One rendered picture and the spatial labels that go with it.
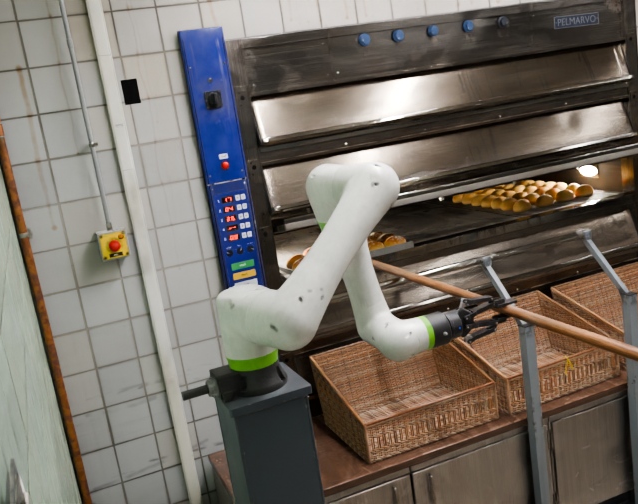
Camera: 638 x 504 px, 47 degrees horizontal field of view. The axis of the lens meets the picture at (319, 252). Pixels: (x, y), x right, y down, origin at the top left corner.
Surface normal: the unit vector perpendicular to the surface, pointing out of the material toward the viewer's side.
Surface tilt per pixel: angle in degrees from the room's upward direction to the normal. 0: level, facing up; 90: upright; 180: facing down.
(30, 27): 90
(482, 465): 90
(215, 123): 90
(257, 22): 90
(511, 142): 70
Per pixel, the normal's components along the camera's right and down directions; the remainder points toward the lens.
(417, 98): 0.30, -0.20
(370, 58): 0.37, 0.15
